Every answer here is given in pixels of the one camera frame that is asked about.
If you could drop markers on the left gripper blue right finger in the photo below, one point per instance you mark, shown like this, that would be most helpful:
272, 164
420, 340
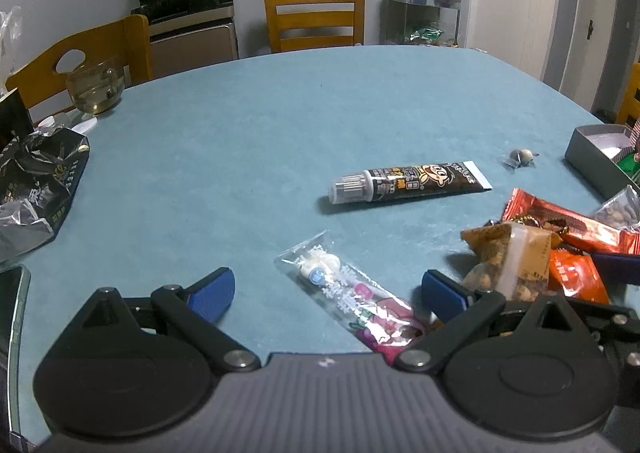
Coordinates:
463, 313

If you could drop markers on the small wrapped chocolate balls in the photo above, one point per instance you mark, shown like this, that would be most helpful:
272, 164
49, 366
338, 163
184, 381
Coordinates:
520, 158

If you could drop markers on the black water dispenser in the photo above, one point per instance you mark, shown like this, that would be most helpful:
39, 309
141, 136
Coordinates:
189, 34

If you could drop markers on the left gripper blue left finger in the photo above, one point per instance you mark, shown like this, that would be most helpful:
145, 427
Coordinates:
192, 313

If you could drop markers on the clear pink candy packet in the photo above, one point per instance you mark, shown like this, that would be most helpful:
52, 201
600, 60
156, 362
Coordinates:
379, 319

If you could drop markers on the black foil snack bag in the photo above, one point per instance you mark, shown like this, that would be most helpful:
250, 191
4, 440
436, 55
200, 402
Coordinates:
39, 178

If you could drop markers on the tan nut snack bag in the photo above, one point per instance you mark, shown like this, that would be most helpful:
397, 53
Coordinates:
513, 259

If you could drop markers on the green cracker snack bag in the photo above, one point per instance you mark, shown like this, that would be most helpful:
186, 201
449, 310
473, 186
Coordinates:
628, 160

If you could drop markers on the small orange snack packet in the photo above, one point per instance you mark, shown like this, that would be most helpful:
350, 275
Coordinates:
576, 276

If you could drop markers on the wooden chair left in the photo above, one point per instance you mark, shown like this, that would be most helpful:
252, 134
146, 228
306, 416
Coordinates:
129, 39

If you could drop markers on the wooden chair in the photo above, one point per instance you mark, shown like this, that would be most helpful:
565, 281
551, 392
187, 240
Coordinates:
129, 39
295, 25
630, 108

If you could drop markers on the wooden chair centre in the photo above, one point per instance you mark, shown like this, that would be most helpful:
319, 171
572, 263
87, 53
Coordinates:
295, 25

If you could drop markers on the wooden chair right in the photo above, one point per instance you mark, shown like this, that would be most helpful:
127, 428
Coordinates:
630, 108

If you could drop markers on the glass bowl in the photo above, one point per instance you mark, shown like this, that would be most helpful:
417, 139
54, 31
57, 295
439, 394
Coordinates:
96, 89

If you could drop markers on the clear bag of nuts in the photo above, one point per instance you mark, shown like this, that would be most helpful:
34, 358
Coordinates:
621, 212

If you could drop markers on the grey storage tray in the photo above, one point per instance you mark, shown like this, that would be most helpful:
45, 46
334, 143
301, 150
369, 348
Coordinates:
593, 151

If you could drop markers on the orange-red snack bar wrapper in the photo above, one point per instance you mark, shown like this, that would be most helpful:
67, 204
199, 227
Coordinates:
575, 229

